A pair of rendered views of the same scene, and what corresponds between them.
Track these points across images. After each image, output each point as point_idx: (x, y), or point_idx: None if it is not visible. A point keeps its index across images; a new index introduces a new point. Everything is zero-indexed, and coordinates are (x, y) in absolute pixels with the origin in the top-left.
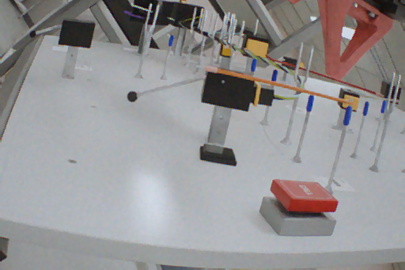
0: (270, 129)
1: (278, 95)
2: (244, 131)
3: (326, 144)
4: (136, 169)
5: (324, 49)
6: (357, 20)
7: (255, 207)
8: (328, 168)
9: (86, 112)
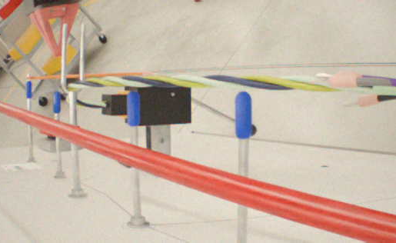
0: (117, 216)
1: (96, 101)
2: (152, 198)
3: None
4: (173, 149)
5: (67, 41)
6: (48, 17)
7: (86, 150)
8: (18, 178)
9: (304, 161)
